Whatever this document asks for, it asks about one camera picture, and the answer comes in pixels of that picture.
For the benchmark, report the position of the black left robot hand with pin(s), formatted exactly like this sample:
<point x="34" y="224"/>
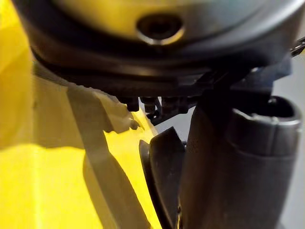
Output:
<point x="214" y="167"/>

